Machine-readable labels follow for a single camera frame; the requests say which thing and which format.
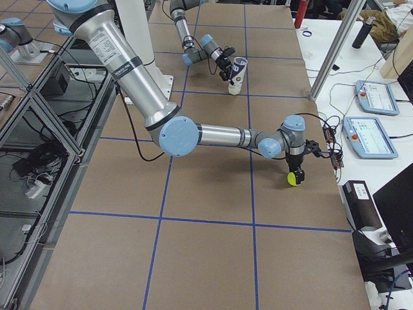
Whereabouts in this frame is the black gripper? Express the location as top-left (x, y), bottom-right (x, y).
top-left (216, 54), bottom-right (232, 81)
top-left (286, 153), bottom-right (305, 185)

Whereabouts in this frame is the white tennis ball can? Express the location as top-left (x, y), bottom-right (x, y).
top-left (228, 57), bottom-right (248, 96)

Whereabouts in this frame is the tennis ball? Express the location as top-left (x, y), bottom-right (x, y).
top-left (287, 172), bottom-right (299, 187)

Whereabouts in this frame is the black box with label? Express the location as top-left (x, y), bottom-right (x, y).
top-left (342, 180), bottom-right (382, 231)

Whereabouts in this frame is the near blue teach pendant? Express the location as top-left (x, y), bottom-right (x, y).
top-left (343, 116), bottom-right (398, 160)

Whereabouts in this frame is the blue teach pendant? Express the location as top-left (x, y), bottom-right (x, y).
top-left (355, 80), bottom-right (399, 116)
top-left (343, 116), bottom-right (398, 160)

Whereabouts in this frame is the brown paper table cover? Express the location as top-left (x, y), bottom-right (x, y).
top-left (30, 4), bottom-right (370, 309)

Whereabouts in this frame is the red cylinder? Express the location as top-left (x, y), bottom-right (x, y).
top-left (294, 0), bottom-right (309, 29)

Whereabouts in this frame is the far blue teach pendant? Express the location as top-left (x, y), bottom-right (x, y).
top-left (355, 80), bottom-right (399, 116)

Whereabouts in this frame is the black computer monitor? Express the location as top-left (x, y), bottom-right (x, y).
top-left (352, 165), bottom-right (412, 293)

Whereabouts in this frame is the black thermos bottle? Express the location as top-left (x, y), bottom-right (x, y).
top-left (352, 16), bottom-right (376, 49)

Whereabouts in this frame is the wooden board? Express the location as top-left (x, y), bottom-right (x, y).
top-left (380, 27), bottom-right (412, 79)

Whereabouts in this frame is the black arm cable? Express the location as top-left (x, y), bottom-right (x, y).
top-left (116, 87), bottom-right (343, 162)
top-left (182, 34), bottom-right (220, 77)

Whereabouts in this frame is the aluminium frame post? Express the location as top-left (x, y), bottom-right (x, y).
top-left (308, 0), bottom-right (366, 101)

